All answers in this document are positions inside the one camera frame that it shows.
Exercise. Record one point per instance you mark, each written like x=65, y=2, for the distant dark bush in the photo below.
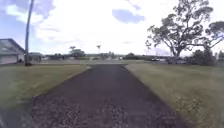
x=130, y=56

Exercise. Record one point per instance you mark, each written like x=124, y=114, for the dark asphalt path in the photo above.
x=106, y=96

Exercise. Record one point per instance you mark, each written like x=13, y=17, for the distant green tree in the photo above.
x=77, y=52

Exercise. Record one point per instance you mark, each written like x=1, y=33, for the green grass lawn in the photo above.
x=173, y=83
x=30, y=80

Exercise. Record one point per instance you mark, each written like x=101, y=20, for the low distant building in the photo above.
x=36, y=56

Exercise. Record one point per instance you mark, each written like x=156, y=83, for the large spreading tree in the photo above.
x=181, y=30

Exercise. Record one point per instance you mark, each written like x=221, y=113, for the dark green bush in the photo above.
x=201, y=57

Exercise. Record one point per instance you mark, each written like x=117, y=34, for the tall palm tree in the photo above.
x=28, y=33

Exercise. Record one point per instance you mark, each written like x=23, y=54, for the grey-roofed building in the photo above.
x=8, y=50

